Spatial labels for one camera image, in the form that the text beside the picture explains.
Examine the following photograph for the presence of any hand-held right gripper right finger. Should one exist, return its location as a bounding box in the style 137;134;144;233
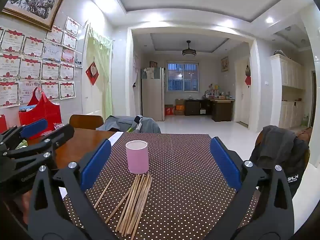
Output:
209;137;295;240

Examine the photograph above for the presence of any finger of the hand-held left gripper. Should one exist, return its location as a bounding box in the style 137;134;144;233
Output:
5;124;75;173
0;118;48;153

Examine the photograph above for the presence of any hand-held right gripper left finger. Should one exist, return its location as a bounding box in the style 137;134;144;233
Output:
27;139;118;240

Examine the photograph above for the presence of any wooden chopstick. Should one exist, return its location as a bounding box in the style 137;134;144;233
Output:
94;178;113;209

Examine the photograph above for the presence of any pink cup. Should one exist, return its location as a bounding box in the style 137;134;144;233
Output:
125;140;150;174

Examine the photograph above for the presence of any bunch of chopsticks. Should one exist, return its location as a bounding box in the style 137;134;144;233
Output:
104;172;153;240

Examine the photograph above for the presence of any red gift bag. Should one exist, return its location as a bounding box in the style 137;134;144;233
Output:
19;87;62;140

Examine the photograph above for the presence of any wooden chair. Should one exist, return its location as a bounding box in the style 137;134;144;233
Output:
69;114;104;130

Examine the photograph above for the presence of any small red paper bag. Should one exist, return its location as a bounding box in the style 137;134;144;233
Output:
0;114;8;134

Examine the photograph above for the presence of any grey jacket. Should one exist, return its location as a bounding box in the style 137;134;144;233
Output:
96;115;162;134

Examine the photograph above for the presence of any brown polka dot table mat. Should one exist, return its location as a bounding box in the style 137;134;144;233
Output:
62;132;259;240

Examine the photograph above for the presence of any dark jacket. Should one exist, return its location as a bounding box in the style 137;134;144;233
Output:
249;125;310;198

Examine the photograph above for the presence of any dark wooden desk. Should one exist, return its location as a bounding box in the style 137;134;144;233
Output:
184;99;235;122

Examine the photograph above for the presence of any white door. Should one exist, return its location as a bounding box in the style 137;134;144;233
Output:
236;56;250;126

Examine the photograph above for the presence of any cluster of bottles and toys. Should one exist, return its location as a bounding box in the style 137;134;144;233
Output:
202;84;234;100

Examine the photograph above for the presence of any red hanging door decoration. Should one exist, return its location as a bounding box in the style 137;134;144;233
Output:
244;64;252;88

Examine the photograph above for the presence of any silver refrigerator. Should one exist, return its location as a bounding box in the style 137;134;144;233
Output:
141;67;165;122

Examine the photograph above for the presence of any light green curtain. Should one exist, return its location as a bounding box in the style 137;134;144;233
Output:
86;26;113;120

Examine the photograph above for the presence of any barred window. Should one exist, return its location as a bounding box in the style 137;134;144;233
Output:
167;61;200;92

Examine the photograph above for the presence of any brown entrance door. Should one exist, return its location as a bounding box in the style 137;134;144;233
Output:
310;70;317;128

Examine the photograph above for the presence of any round ceiling fan lamp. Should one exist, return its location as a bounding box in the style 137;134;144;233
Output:
182;40;197;57

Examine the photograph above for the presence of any framed blossom painting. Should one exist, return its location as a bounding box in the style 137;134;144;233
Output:
1;0;67;32

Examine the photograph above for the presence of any wall of award certificates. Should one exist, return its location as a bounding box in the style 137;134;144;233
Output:
0;16;80;109

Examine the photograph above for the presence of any red diamond wall decoration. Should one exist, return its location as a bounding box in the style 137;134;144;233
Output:
86;60;100;86

